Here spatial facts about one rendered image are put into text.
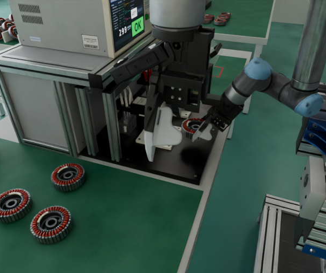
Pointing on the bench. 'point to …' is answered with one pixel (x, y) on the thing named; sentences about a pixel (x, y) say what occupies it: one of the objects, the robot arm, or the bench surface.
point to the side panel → (37, 112)
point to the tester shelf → (63, 63)
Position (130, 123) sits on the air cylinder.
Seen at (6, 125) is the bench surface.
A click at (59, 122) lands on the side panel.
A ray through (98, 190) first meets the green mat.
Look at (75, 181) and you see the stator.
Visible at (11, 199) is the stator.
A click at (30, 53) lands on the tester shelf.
